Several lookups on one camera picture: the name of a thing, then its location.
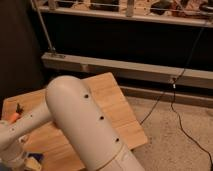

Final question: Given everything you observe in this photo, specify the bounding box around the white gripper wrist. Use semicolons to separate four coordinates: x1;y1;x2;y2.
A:
0;143;26;171

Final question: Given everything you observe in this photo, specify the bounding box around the white sponge with blue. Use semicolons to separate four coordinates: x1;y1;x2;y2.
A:
25;153;44;171

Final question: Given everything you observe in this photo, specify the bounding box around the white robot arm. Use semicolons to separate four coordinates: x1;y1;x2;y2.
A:
0;76;145;171

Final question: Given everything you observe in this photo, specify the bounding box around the metal diagonal rod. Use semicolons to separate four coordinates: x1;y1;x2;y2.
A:
32;0;56;54

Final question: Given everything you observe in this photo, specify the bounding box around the lower wooden baseboard plank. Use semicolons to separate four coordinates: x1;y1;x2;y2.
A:
121;86;213;109

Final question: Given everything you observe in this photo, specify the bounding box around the orange handled tool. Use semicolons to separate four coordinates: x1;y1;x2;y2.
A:
7;104;23;123

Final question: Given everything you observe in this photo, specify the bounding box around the wooden beam rail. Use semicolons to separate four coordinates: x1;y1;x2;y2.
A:
42;52;213;89

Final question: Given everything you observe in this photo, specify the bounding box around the black cable on floor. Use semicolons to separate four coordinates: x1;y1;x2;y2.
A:
138;19;213;171

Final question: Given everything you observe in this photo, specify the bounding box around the upper wooden shelf frame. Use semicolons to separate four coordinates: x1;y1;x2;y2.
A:
31;0;213;28

